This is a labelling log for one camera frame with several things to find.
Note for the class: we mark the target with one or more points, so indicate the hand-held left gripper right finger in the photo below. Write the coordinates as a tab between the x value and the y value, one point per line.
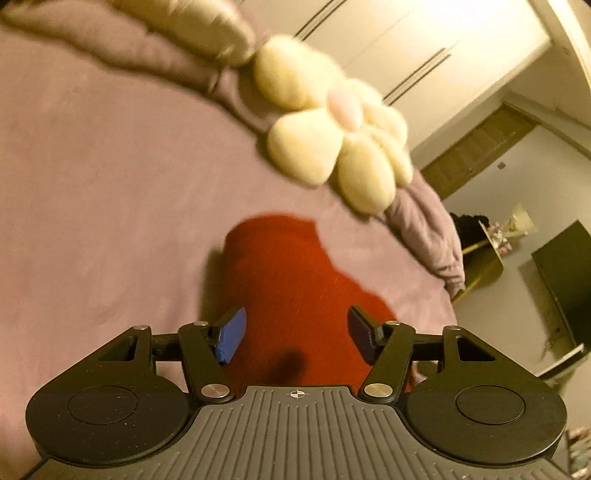
362	332

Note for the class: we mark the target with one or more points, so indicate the cream flower plush pillow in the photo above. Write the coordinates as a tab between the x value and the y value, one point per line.
323	138

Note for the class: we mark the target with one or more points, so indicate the yellow side table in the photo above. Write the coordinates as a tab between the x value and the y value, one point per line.
485	265

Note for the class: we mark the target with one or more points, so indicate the wrapped flower bouquet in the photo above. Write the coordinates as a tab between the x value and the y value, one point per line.
510	230

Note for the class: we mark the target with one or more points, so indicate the brown wooden door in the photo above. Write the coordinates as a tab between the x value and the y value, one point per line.
475	152

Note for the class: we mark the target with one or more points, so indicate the black cloth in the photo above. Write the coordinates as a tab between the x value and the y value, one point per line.
466	228

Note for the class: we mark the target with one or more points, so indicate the purple duvet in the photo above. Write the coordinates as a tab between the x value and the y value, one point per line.
429	221

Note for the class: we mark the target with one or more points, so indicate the beige long pillow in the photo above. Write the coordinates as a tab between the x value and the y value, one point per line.
203	23

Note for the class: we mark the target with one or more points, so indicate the red knit garment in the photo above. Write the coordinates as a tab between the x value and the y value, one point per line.
295	286

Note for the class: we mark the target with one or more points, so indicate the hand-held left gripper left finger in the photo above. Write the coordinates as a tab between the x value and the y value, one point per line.
233	334

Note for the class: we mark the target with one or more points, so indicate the purple bed sheet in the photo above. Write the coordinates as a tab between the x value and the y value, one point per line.
101	184

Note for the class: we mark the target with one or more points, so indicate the white wardrobe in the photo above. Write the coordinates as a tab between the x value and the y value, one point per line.
392	55

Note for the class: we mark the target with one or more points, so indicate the white flat box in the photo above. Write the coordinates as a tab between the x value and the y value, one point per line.
561	364

